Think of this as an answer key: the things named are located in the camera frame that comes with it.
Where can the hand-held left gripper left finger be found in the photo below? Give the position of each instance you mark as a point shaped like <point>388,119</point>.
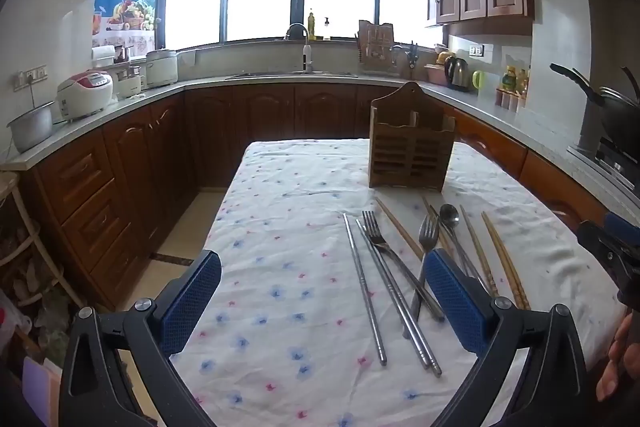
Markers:
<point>192,297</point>

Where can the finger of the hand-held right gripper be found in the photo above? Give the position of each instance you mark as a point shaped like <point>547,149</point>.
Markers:
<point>620,227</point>

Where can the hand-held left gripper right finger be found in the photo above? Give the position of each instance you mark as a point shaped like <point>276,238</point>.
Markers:
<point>455,302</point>

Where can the steel chopstick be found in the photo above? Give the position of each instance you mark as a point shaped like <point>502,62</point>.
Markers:
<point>364,287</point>
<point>421,332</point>
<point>394,297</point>

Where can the wooden chopstick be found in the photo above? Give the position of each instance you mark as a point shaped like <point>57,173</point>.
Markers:
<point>477,247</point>
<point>511,267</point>
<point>427,206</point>
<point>504,267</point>
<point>397,227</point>

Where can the steel fork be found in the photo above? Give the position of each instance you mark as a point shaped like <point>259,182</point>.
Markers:
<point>370,232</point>
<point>429,237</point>

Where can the steel spoon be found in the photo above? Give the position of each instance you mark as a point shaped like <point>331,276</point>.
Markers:
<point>449,214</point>

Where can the wooden utensil holder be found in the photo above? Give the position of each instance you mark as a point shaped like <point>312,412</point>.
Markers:
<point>410,152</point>

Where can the person's right hand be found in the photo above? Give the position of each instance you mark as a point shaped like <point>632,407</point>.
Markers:
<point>617,357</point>

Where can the gas stove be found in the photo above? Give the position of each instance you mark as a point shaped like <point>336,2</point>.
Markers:
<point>610,157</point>

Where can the white floral tablecloth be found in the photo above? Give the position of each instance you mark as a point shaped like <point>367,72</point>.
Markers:
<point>300,257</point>

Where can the black wok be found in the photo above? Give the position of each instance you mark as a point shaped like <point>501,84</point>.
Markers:
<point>617,112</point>

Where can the wooden lower cabinets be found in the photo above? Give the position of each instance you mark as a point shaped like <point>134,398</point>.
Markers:
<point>150,157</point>

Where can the spice jar set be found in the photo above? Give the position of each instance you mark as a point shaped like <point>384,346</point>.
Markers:
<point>507,100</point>

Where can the dark sauce bottle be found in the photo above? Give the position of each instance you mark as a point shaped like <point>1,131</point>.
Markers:
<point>523,82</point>

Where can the white corner shelf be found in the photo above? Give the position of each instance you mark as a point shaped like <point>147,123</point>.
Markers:
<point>30,232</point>

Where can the yellow label bottle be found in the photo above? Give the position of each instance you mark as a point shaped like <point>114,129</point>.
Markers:
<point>508,80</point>

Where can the steel electric kettle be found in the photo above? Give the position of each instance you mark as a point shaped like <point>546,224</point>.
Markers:
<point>456,74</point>

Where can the small white appliance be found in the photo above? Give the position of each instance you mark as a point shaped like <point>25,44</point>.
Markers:
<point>127,82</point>

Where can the pink container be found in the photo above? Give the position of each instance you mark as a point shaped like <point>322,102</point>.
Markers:
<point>434,75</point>

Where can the red and white rice cooker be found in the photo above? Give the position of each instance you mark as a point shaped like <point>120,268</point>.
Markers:
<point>85,94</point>

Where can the large white rice cooker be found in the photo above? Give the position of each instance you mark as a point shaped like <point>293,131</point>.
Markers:
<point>161,69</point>

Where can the metal inner pot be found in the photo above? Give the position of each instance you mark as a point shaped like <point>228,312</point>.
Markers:
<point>30,129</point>

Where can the steel sink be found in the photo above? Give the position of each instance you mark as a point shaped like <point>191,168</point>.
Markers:
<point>290,75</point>

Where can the dish rack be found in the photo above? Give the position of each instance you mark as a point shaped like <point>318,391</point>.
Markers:
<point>377,64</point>

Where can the white container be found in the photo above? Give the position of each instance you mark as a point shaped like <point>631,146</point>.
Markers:
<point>103,57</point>

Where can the kitchen faucet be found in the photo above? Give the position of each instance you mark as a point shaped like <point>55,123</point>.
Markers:
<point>307,57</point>

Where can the wooden cutting board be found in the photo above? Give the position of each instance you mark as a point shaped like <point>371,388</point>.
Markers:
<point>376,37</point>

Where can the yellow dish soap bottle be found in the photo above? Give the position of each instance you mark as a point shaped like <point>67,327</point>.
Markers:
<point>311,24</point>

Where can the soap dispenser bottle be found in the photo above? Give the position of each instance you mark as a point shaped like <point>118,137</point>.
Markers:
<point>326,31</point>

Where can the white wall outlet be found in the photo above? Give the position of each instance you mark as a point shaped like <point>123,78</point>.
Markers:
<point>476,51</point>

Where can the wall outlet strip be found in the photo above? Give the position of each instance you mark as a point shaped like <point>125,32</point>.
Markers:
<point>30,77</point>

